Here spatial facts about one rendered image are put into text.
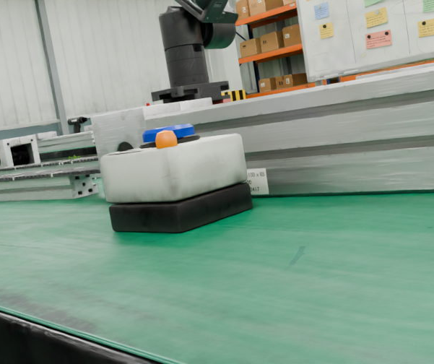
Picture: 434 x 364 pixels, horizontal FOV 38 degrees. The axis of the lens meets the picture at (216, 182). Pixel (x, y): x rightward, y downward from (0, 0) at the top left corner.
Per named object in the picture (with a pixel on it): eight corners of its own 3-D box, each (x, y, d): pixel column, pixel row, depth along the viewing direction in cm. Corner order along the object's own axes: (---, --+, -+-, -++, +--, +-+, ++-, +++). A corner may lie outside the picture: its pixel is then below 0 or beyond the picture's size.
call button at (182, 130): (135, 157, 48) (130, 131, 48) (172, 149, 51) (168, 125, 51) (170, 154, 45) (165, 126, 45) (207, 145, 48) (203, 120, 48)
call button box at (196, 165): (111, 232, 49) (96, 152, 48) (198, 204, 56) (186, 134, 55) (180, 234, 43) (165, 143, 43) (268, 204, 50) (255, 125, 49)
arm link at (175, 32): (149, 10, 89) (178, 1, 85) (180, 11, 94) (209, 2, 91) (157, 59, 90) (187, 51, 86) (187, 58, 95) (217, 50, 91)
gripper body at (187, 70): (232, 92, 92) (224, 42, 91) (182, 100, 85) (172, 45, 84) (201, 98, 97) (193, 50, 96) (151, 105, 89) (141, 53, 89)
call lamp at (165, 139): (152, 149, 44) (149, 132, 44) (167, 146, 45) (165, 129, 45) (166, 147, 43) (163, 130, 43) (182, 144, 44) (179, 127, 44)
